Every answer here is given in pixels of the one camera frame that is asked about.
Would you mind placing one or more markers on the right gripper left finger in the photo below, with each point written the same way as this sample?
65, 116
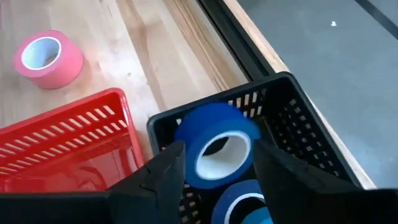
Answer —
149, 193

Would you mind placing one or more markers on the dark blue tape roll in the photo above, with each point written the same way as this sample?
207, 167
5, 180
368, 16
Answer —
192, 130

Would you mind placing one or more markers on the purple tape roll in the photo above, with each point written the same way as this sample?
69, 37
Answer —
230, 194

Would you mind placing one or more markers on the light blue tape roll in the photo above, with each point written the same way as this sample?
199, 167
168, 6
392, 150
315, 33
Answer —
258, 217

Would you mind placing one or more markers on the black aluminium table frame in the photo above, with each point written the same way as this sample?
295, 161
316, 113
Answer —
236, 40

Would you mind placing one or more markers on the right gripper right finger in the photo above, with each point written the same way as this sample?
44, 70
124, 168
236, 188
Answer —
295, 193

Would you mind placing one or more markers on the pink tape roll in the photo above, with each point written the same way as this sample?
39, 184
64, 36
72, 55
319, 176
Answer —
65, 71

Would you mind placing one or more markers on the black plastic basket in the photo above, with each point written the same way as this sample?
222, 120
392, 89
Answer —
311, 124

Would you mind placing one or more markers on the red plastic basket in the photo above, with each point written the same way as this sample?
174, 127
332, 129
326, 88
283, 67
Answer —
62, 146

